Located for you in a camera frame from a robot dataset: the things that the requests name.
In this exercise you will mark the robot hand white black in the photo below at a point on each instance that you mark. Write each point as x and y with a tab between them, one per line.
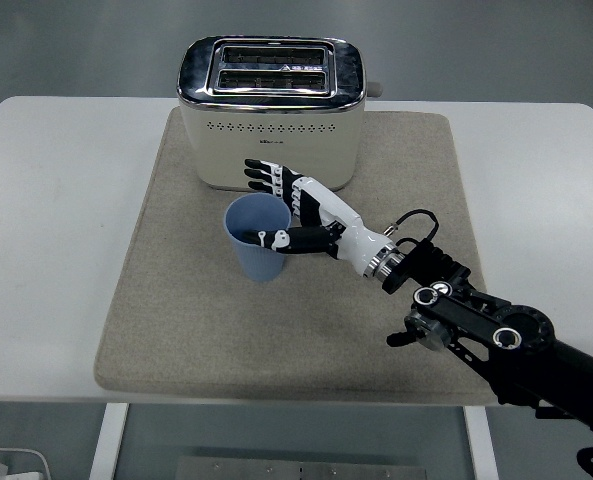
356	240

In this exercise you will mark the blue ribbed plastic cup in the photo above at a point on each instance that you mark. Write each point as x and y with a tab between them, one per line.
261	265

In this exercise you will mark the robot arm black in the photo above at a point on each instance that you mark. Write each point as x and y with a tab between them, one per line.
476	315

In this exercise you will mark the cream chrome two-slot toaster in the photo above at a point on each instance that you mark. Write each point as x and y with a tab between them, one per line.
276	125

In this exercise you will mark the beige felt table mat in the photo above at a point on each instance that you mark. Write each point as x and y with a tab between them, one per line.
201	325

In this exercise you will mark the grey metal plate with screws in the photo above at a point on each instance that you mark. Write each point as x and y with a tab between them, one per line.
301	470

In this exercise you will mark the white table leg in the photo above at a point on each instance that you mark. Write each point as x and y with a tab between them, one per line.
482	445
107	445

